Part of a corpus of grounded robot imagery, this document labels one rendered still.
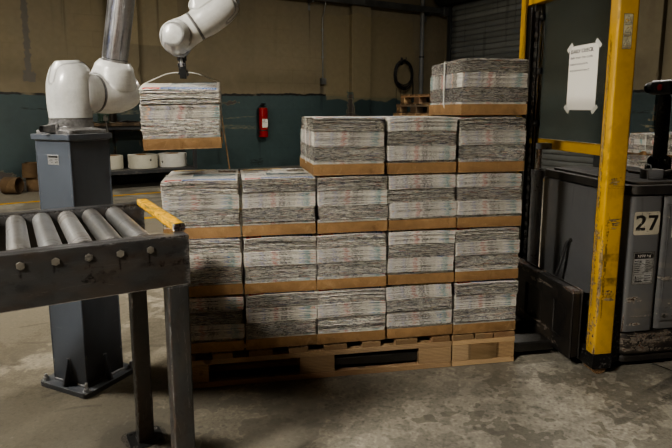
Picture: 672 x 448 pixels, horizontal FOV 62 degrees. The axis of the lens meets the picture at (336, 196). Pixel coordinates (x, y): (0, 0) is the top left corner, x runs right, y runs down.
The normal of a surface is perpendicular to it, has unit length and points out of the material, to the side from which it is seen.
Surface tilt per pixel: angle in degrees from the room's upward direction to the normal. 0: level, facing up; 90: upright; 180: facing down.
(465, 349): 90
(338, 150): 90
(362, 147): 90
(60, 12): 90
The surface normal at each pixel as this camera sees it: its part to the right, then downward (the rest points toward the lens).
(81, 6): 0.51, 0.14
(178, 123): 0.18, 0.34
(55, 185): -0.43, 0.14
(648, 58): -0.86, 0.08
